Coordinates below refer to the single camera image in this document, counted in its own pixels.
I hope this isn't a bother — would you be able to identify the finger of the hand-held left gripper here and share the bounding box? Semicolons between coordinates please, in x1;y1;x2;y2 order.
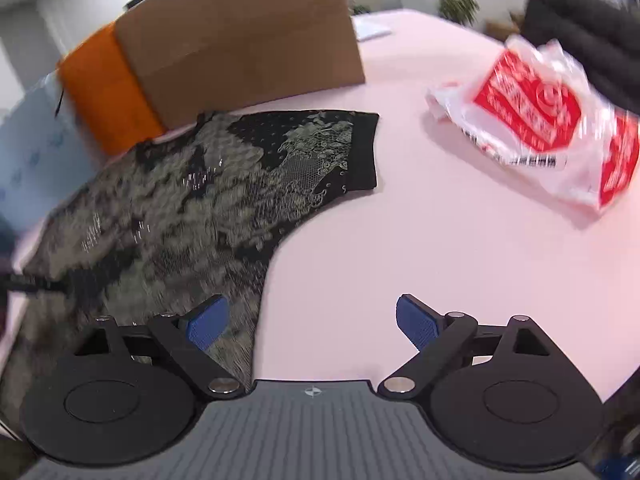
0;272;71;295

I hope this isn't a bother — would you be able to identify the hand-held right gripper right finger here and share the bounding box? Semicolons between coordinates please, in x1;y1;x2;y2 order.
377;294;552;401

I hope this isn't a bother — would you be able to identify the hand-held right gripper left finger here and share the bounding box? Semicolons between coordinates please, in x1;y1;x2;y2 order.
74;294;246;401

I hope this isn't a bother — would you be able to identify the black patterned garment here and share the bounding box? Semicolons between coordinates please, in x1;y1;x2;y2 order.
0;109;380;436

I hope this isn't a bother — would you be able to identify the light blue board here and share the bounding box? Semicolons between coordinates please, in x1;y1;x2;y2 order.
0;72;113;241

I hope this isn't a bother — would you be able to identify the orange box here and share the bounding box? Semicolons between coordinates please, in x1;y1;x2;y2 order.
57;26;166;156

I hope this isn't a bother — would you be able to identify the white red printed plastic bag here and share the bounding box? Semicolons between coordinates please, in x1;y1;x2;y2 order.
426;35;640;217

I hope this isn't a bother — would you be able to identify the brown cardboard box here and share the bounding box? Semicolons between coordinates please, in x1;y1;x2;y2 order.
115;0;367;133

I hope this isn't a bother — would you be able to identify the white paper sheet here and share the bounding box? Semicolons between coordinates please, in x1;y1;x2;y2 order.
352;17;393;42

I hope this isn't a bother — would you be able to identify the green potted plant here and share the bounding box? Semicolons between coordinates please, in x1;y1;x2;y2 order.
437;0;481;28

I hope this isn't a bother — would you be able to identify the dark grey chair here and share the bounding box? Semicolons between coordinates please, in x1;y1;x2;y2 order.
520;0;640;113

